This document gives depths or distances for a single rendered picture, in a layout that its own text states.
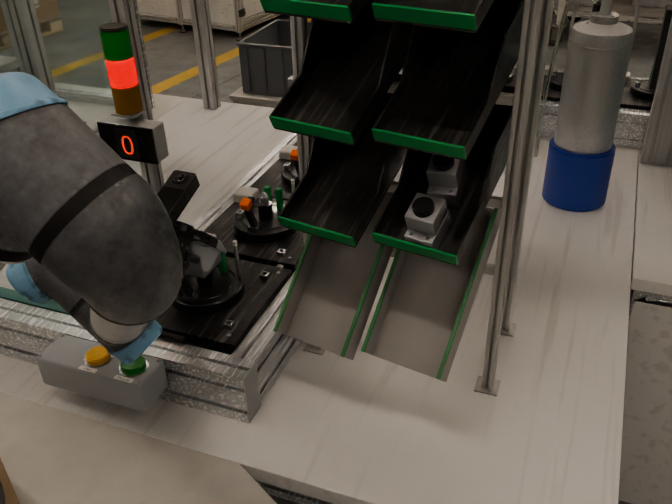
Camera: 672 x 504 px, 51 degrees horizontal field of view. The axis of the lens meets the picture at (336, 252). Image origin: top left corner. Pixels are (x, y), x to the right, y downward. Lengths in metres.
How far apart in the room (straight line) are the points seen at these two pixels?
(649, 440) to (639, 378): 0.19
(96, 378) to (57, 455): 0.14
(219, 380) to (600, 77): 1.07
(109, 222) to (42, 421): 0.76
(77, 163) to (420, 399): 0.80
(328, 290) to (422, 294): 0.16
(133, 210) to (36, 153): 0.09
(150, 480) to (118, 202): 0.65
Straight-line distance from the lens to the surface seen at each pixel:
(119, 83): 1.35
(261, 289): 1.32
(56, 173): 0.62
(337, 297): 1.15
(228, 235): 1.50
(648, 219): 1.87
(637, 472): 2.01
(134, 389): 1.19
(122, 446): 1.24
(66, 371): 1.27
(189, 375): 1.22
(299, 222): 1.05
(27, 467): 1.26
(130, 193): 0.62
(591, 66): 1.71
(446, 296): 1.11
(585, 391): 1.32
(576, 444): 1.22
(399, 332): 1.12
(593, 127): 1.76
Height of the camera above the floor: 1.73
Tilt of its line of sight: 33 degrees down
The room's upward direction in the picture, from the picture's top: 2 degrees counter-clockwise
